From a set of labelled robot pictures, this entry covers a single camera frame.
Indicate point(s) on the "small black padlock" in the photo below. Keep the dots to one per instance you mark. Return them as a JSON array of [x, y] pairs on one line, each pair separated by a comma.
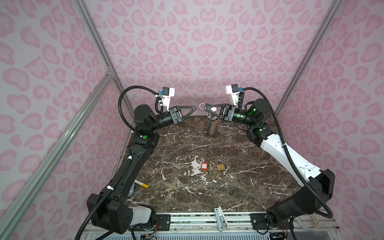
[[208, 108]]

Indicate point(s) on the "roll of clear tape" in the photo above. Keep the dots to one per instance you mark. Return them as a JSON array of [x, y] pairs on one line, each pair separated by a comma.
[[308, 222]]

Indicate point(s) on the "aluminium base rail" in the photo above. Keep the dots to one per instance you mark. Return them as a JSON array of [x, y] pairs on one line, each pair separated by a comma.
[[242, 226]]

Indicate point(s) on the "aluminium corner post left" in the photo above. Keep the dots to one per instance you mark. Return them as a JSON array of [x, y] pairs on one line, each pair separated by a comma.
[[91, 26]]

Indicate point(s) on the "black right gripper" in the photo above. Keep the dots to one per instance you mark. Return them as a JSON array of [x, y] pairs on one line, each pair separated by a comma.
[[229, 113]]

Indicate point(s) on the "aluminium corner post right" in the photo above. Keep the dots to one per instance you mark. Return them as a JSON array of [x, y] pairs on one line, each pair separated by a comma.
[[331, 14]]

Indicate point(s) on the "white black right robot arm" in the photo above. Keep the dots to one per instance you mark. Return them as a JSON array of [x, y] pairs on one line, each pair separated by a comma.
[[317, 185]]

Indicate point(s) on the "red safety padlock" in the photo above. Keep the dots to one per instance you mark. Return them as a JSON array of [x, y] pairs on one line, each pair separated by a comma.
[[204, 164]]

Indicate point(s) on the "aluminium corner post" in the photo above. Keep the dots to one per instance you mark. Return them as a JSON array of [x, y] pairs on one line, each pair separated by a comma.
[[331, 14], [91, 26]]

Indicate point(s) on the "brass padlock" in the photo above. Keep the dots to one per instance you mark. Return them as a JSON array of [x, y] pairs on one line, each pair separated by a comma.
[[221, 167]]

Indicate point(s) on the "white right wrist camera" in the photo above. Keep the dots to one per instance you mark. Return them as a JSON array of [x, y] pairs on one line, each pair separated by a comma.
[[235, 93]]

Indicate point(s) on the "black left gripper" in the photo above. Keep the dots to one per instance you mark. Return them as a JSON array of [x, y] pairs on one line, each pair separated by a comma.
[[176, 115]]

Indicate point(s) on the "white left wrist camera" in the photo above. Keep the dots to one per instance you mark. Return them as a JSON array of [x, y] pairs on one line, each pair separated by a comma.
[[163, 97]]

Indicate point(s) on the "diagonal aluminium brace left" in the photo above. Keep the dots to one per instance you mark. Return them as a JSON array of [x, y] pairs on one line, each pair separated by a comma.
[[20, 205]]

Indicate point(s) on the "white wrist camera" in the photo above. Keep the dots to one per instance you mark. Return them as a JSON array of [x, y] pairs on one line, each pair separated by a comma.
[[235, 93], [163, 97]]

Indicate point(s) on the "yellow white marker pen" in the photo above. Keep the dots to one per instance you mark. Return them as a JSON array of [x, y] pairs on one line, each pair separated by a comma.
[[141, 184]]

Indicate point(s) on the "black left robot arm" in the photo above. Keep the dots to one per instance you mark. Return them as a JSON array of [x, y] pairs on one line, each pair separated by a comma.
[[108, 210]]

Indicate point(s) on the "aluminium clamp bracket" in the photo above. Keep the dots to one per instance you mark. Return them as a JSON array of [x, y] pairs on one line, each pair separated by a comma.
[[221, 219]]

